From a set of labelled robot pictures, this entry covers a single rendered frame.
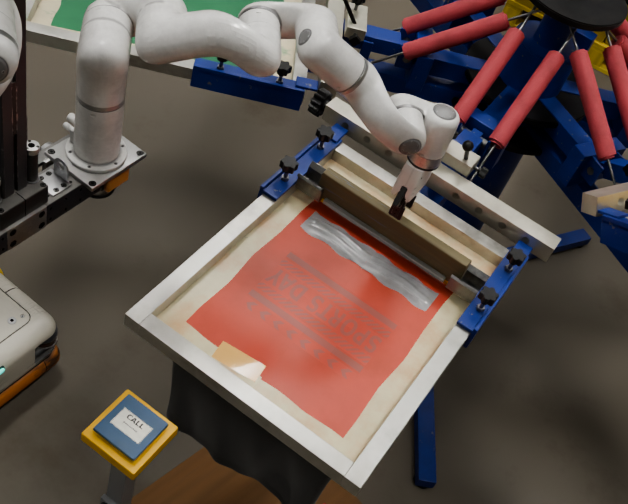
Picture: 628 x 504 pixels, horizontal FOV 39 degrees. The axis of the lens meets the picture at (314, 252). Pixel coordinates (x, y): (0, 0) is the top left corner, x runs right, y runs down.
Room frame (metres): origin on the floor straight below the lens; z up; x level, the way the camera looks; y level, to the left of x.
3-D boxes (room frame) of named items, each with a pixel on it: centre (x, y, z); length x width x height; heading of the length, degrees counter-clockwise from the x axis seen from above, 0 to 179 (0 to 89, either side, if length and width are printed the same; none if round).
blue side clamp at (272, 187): (1.62, 0.10, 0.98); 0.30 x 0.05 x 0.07; 162
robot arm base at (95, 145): (1.28, 0.51, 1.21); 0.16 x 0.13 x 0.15; 69
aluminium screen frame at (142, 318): (1.30, -0.09, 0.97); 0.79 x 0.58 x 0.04; 162
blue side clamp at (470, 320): (1.44, -0.42, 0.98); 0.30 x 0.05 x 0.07; 162
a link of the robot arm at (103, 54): (1.29, 0.50, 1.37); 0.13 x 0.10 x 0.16; 19
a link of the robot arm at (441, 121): (1.50, -0.11, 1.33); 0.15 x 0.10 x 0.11; 109
